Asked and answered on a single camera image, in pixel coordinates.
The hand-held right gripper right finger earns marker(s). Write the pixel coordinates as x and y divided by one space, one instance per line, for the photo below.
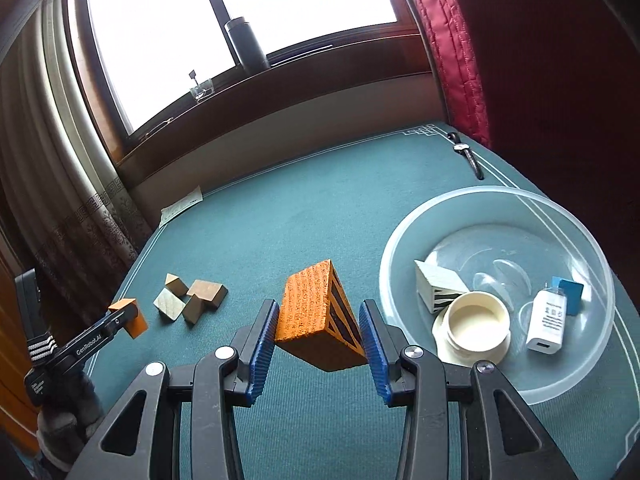
372 350

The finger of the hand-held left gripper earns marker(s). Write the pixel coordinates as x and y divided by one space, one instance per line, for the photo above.
122 319

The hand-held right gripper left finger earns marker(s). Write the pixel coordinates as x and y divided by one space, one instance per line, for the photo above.
265 350

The small orange striped wedge block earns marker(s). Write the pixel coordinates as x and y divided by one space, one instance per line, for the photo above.
137 325

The pale wooden wedge block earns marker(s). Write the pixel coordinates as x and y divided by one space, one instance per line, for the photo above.
167 305

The large orange wedge block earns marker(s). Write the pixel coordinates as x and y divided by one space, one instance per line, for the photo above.
305 305

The grey-brown wooden wedge block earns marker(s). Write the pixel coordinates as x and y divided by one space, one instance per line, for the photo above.
195 312

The brown wooden block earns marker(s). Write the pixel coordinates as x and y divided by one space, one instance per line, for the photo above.
210 290

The white striped wedge block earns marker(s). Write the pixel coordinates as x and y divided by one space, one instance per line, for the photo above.
435 277

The cream plastic screw cap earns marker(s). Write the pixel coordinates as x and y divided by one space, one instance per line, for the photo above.
475 327

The white USB charger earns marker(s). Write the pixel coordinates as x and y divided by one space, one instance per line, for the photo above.
547 322

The clear plastic bowl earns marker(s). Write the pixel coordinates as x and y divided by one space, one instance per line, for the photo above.
500 225

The blue wedge block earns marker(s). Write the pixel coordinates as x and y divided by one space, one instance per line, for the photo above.
572 295

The person's left hand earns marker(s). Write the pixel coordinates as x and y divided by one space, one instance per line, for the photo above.
70 430

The white paper card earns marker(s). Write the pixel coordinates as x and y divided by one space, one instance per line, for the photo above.
181 205

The green table mat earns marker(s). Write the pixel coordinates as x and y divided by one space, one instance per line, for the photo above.
300 225

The beige patterned curtain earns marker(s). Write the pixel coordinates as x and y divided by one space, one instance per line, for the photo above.
55 160

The window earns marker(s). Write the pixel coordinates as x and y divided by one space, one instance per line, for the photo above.
160 35

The dark cylindrical bottle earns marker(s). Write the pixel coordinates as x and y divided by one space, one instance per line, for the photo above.
247 42

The red quilted curtain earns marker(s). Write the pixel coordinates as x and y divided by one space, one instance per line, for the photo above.
450 50

